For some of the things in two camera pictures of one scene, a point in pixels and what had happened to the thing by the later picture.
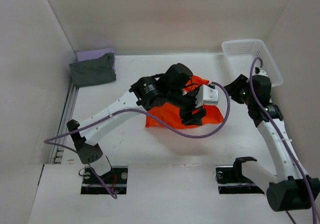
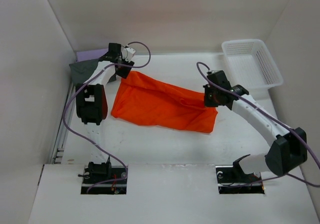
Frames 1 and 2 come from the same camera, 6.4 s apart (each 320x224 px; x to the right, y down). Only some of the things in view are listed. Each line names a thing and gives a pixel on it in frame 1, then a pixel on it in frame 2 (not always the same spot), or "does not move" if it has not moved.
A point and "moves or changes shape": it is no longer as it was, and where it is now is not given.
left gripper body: (185, 101) -> (123, 72)
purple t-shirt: (86, 55) does not move
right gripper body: (238, 91) -> (210, 97)
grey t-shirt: (97, 70) does not move
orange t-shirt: (171, 114) moves or changes shape
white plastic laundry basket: (241, 52) does not move
